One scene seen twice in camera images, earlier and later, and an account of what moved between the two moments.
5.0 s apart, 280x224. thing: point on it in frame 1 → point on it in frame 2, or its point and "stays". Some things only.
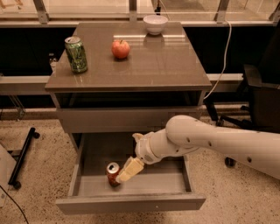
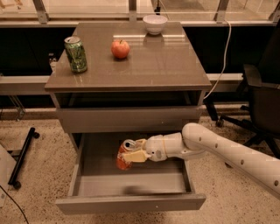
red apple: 120,48 stays
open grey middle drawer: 164,186 stays
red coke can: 112,170 → 126,146
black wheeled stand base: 31,134 stays
